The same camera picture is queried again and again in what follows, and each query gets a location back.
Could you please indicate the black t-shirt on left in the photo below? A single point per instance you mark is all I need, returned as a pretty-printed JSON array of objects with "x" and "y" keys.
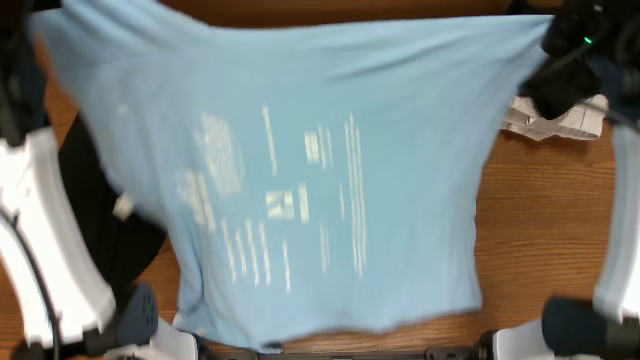
[{"x": 120, "y": 249}]

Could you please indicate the beige folded garment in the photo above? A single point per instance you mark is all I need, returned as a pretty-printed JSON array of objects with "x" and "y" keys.
[{"x": 581, "y": 122}]

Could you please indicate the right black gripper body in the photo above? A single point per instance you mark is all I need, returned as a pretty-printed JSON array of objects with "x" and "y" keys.
[{"x": 577, "y": 38}]

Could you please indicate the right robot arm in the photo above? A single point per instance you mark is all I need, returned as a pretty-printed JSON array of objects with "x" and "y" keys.
[{"x": 606, "y": 326}]

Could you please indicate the light blue printed t-shirt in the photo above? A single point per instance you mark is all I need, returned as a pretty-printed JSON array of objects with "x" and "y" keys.
[{"x": 310, "y": 179}]

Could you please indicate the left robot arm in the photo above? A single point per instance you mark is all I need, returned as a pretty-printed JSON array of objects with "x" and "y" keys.
[{"x": 67, "y": 307}]

